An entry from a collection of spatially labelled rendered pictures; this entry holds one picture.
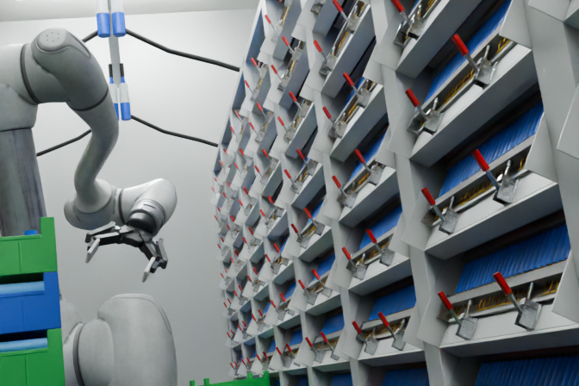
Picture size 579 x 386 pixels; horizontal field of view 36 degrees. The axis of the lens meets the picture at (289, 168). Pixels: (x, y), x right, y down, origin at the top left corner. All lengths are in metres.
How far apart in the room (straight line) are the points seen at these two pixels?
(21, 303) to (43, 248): 0.08
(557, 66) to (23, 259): 0.78
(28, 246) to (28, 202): 0.63
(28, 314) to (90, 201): 1.04
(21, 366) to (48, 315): 0.08
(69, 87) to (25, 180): 0.22
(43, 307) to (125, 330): 0.59
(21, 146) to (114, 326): 0.43
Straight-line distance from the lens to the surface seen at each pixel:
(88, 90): 1.93
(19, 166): 1.95
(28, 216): 1.95
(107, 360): 1.89
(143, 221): 2.21
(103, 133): 2.07
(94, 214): 2.34
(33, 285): 1.32
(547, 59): 1.25
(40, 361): 1.30
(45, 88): 1.92
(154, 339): 1.89
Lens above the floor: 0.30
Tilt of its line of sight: 13 degrees up
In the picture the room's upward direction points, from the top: 7 degrees counter-clockwise
